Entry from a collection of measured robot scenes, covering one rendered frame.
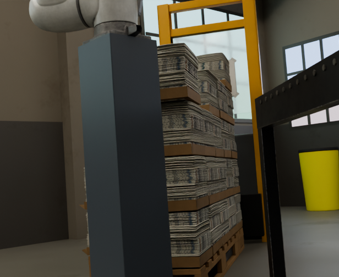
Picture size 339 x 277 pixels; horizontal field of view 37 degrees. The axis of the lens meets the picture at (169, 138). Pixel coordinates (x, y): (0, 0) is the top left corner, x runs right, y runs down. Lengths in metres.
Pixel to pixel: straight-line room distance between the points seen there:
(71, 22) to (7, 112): 2.89
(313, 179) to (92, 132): 4.51
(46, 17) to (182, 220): 0.95
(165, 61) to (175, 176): 0.48
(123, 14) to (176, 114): 0.53
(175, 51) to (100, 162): 0.64
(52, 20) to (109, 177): 0.61
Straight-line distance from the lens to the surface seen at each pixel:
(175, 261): 2.12
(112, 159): 1.64
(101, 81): 1.70
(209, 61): 3.31
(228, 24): 3.92
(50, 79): 4.94
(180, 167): 2.08
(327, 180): 6.02
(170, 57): 2.10
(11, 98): 4.72
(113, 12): 1.77
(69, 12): 1.85
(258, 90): 3.77
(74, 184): 4.75
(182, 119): 2.09
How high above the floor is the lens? 0.52
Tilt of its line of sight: 4 degrees up
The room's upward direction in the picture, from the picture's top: 4 degrees counter-clockwise
